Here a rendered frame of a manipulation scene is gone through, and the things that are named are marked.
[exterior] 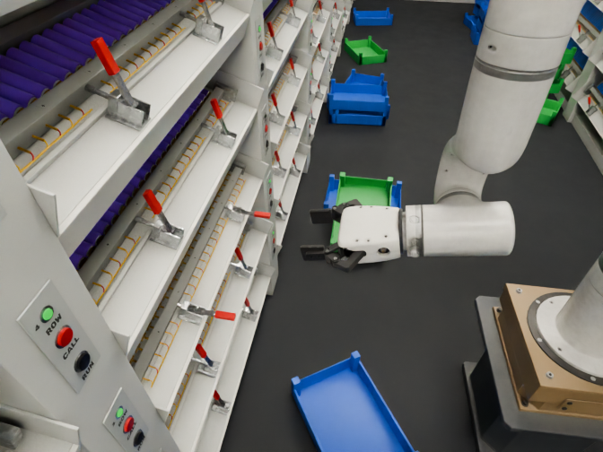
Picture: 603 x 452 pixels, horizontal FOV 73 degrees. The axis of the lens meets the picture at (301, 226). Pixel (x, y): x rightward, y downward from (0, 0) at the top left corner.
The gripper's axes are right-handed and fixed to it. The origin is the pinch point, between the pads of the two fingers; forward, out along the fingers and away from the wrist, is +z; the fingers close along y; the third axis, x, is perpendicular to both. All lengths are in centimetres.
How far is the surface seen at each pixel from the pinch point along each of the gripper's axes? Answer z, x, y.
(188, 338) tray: 20.4, -7.9, -16.9
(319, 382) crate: 10, -60, 3
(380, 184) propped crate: -5, -50, 80
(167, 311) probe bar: 23.4, -3.1, -14.8
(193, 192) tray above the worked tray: 17.6, 11.7, -1.7
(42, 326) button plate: 11.8, 24.5, -36.1
